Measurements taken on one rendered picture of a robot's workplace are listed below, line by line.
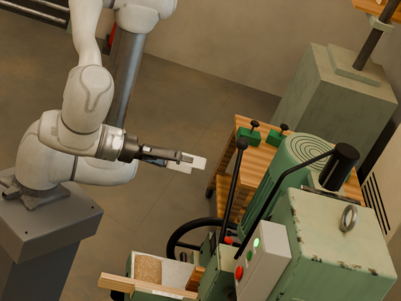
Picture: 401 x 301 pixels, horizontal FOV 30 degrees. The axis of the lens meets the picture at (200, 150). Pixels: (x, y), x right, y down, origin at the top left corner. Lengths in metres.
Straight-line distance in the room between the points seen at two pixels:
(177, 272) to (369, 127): 2.34
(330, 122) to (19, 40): 1.98
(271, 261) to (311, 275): 0.09
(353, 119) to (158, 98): 1.23
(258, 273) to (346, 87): 2.72
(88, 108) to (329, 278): 0.67
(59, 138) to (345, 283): 0.77
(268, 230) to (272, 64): 3.66
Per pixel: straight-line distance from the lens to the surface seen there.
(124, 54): 2.34
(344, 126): 4.34
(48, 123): 1.88
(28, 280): 2.76
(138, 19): 2.27
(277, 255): 1.55
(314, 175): 1.75
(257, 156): 3.59
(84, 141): 1.86
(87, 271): 3.43
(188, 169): 2.04
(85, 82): 1.73
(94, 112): 1.77
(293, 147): 1.84
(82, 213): 2.60
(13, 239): 2.50
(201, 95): 4.93
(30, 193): 2.57
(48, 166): 2.50
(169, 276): 2.23
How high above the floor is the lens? 2.42
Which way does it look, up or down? 33 degrees down
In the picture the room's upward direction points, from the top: 24 degrees clockwise
